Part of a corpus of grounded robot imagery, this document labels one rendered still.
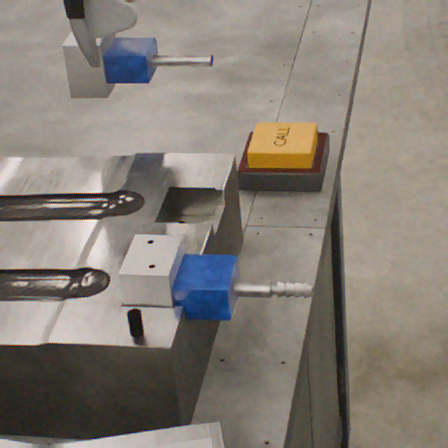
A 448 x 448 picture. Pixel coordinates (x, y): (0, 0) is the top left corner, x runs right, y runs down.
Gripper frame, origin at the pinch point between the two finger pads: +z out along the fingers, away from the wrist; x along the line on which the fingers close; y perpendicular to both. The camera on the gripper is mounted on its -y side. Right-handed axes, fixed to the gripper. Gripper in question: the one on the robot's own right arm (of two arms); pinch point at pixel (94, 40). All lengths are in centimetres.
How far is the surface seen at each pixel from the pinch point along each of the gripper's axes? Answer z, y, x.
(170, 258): 3.2, 13.2, -29.7
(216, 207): 7.5, 13.7, -16.3
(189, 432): 9.4, 16.1, -40.4
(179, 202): 7.4, 10.5, -15.7
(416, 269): 95, 25, 99
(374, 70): 95, 10, 190
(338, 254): 55, 16, 45
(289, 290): 5.7, 21.5, -29.6
